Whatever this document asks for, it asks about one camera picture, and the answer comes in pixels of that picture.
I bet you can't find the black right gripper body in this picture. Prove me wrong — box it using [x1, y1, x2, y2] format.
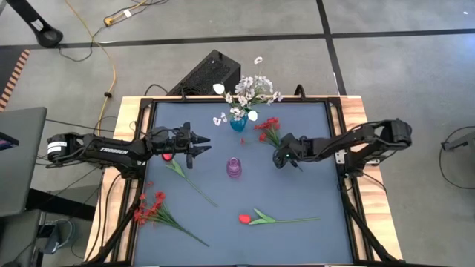
[272, 133, 311, 170]

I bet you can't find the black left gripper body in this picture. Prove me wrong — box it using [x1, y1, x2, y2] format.
[146, 122, 194, 170]

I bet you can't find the red artificial tulip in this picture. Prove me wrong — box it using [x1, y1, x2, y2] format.
[160, 151, 219, 208]
[237, 208, 321, 226]

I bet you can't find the red blossom spray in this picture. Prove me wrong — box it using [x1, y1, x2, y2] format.
[254, 116, 304, 172]
[133, 190, 210, 248]

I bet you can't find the white blossom spray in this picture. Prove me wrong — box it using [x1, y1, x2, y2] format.
[212, 92, 249, 127]
[233, 55, 285, 112]

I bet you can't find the white artificial tulip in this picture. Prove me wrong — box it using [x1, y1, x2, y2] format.
[239, 109, 259, 122]
[212, 82, 240, 119]

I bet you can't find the purple ribbed glass vase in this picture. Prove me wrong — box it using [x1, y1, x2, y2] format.
[226, 156, 243, 179]

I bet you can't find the teal textured glass vase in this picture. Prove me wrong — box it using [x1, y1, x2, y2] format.
[229, 114, 249, 133]

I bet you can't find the black perforated computer case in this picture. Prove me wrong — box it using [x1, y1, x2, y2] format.
[166, 48, 242, 97]

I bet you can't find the grey side desk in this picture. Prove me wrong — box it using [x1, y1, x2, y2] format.
[0, 106, 48, 219]

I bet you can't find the black stand foot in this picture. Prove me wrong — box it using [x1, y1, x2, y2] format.
[5, 0, 65, 49]

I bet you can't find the grey stand foot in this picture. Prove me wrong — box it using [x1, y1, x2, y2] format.
[440, 131, 475, 152]

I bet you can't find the orange black striped strip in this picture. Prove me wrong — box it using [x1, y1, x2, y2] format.
[0, 48, 31, 112]

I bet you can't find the black table frame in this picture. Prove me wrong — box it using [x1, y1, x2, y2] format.
[79, 95, 409, 267]

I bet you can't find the yellow floor cable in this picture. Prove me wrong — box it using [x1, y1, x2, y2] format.
[65, 0, 149, 129]

